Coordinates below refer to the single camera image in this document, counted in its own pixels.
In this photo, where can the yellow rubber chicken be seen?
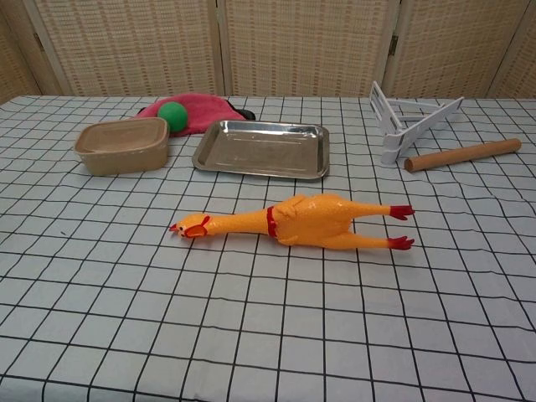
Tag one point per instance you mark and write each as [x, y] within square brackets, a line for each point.
[301, 222]

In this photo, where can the silver metal tray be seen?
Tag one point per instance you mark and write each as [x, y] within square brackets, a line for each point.
[259, 146]

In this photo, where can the pink cloth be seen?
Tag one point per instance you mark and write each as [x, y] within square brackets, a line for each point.
[205, 115]

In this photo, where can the white black checked tablecloth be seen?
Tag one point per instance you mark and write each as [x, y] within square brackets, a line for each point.
[268, 314]

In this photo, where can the green ball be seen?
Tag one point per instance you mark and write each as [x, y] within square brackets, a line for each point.
[172, 115]

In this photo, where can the white plastic folding rack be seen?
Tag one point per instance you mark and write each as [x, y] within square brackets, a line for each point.
[391, 142]

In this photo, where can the brown wooden rod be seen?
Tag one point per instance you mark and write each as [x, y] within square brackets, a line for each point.
[460, 155]

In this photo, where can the brass screen hinge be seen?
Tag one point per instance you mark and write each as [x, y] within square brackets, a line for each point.
[37, 39]
[393, 44]

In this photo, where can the woven folding screen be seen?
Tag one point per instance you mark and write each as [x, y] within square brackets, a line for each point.
[125, 42]

